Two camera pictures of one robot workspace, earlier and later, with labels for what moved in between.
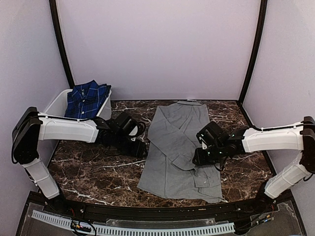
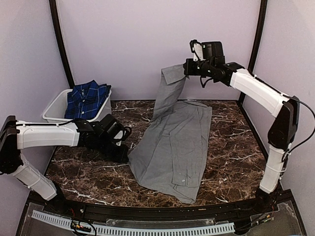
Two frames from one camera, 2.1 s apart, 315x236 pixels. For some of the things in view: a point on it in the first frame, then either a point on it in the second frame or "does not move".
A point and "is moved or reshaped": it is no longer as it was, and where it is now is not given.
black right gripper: x=200 y=159 → x=189 y=71
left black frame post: x=60 y=43 does not move
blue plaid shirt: x=85 y=100 does not move
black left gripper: x=138 y=151 → x=121 y=156
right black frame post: x=256 y=52 does not move
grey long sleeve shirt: x=169 y=171 is moved or reshaped
